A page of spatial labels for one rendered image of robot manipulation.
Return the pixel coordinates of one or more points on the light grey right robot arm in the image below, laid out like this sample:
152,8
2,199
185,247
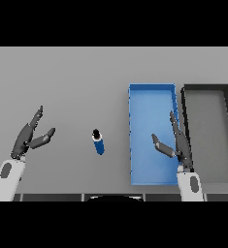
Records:
189,185

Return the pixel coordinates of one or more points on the blue bin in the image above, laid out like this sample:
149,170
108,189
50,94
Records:
152,135

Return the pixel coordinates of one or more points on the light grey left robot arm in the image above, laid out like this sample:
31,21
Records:
7,179

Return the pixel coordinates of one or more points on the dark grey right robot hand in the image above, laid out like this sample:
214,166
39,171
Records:
182,147

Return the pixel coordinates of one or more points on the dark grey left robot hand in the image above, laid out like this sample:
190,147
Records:
24,139

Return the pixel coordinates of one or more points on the dark grey bin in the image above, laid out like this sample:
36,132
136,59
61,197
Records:
209,135

